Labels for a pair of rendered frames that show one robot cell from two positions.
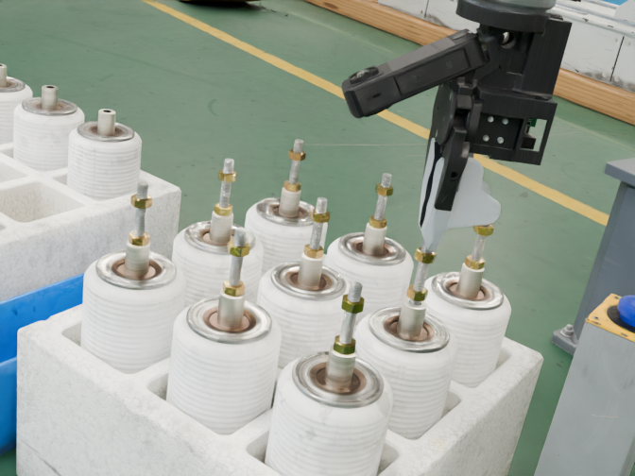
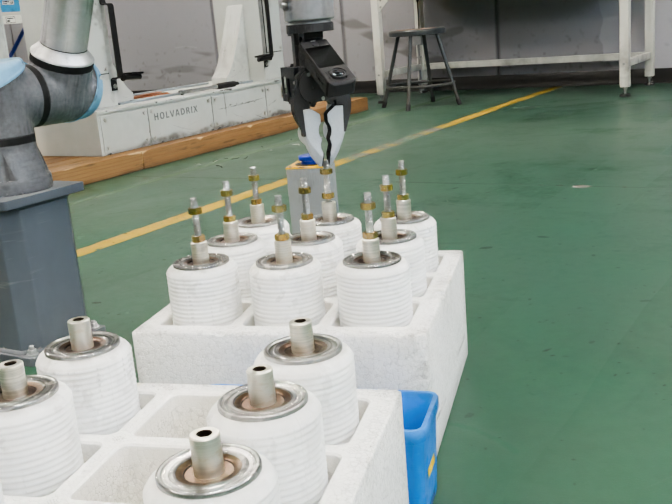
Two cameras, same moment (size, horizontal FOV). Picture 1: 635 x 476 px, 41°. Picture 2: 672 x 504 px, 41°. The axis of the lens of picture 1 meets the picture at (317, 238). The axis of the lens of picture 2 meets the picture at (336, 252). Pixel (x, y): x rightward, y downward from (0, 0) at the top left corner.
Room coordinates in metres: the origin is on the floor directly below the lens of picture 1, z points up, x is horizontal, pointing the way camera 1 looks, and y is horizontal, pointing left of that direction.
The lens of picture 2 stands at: (1.06, 1.22, 0.55)
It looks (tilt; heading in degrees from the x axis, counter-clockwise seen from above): 15 degrees down; 253
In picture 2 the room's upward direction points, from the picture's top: 5 degrees counter-clockwise
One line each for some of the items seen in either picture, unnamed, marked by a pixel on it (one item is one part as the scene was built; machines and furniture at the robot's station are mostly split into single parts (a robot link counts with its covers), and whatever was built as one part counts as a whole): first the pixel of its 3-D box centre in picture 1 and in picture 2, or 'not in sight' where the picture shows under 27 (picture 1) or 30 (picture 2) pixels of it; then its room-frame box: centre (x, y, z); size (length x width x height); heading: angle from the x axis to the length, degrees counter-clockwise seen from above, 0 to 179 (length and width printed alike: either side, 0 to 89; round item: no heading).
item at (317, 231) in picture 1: (316, 234); (305, 204); (0.74, 0.00, 0.30); 0.01 x 0.01 x 0.08
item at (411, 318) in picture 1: (411, 317); (329, 212); (0.68, -0.10, 0.26); 0.02 x 0.02 x 0.03
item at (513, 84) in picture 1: (494, 81); (311, 64); (0.68, -0.12, 0.49); 0.09 x 0.08 x 0.12; 95
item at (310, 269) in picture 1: (310, 269); (308, 230); (0.74, 0.00, 0.26); 0.02 x 0.02 x 0.03
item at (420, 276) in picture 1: (420, 275); (327, 184); (0.68, -0.10, 0.31); 0.01 x 0.01 x 0.08
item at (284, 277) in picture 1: (308, 280); (309, 239); (0.74, 0.00, 0.25); 0.08 x 0.08 x 0.01
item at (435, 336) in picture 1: (408, 330); (330, 220); (0.68, -0.10, 0.25); 0.08 x 0.08 x 0.01
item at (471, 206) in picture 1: (464, 210); (329, 133); (0.66, -0.12, 0.38); 0.06 x 0.03 x 0.09; 95
